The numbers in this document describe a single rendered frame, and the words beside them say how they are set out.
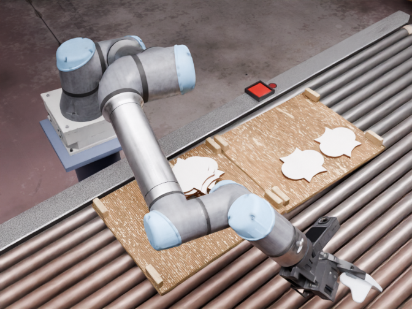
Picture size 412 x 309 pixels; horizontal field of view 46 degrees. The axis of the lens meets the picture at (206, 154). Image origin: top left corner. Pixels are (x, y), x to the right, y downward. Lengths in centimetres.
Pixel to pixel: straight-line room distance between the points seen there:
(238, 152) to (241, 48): 223
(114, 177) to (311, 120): 66
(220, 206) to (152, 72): 37
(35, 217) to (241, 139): 65
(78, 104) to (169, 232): 78
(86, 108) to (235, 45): 226
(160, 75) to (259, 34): 275
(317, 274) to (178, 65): 55
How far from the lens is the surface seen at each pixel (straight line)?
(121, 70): 112
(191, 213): 91
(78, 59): 150
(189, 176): 135
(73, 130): 159
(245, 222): 84
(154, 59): 114
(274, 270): 128
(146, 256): 127
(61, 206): 145
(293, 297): 124
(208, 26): 394
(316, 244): 99
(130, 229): 133
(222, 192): 95
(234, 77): 338
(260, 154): 150
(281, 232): 88
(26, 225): 144
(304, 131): 159
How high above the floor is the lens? 199
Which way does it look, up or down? 45 degrees down
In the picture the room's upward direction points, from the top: 1 degrees counter-clockwise
